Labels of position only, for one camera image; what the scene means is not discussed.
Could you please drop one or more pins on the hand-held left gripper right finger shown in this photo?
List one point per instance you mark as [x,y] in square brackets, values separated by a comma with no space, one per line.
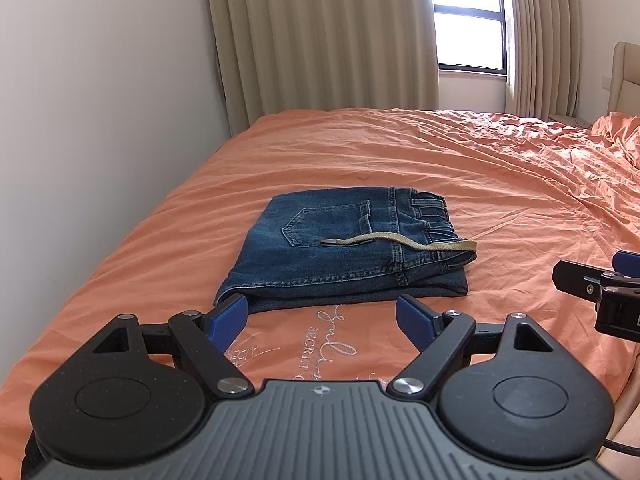
[412,320]

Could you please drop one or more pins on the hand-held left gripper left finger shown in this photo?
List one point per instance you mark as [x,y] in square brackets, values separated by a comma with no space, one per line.
[230,317]

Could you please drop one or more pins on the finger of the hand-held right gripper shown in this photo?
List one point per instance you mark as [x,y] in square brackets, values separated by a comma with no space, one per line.
[575,280]
[627,262]

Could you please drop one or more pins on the blue denim pants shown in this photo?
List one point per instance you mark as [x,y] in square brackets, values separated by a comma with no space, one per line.
[300,270]

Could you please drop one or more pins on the orange bed sheet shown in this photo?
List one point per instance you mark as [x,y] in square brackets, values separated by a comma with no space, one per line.
[150,210]

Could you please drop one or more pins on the beige nightstand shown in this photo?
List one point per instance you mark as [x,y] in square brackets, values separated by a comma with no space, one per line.
[570,120]

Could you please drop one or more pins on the beige padded headboard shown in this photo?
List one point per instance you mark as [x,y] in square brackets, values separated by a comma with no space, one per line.
[627,77]

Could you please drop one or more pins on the narrow beige curtain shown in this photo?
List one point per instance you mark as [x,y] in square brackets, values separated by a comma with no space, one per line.
[542,35]

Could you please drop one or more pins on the window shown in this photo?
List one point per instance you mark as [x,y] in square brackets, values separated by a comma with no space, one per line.
[467,35]

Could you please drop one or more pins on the wide beige curtain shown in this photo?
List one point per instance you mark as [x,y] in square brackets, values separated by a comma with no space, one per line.
[325,35]

